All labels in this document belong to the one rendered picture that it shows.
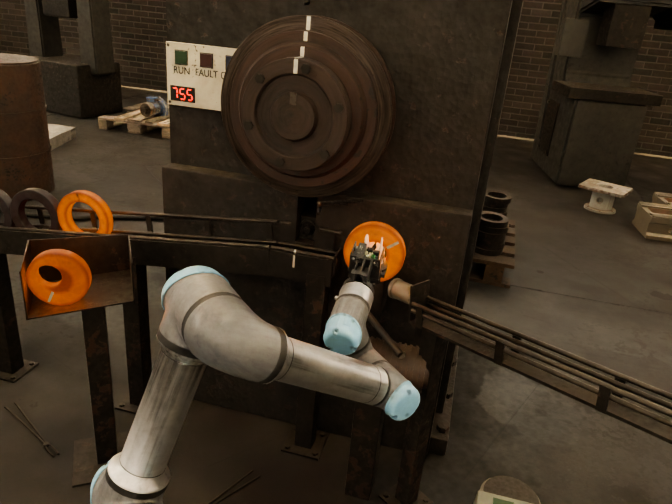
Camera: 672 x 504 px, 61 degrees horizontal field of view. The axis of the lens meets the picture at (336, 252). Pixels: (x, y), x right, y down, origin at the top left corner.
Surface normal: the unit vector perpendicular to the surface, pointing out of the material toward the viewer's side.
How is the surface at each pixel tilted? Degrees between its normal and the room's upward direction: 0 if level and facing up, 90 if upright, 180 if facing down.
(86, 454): 0
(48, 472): 0
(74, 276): 91
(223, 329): 52
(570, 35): 90
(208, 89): 90
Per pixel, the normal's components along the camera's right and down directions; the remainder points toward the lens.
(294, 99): -0.25, 0.36
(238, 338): 0.22, -0.16
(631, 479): 0.08, -0.91
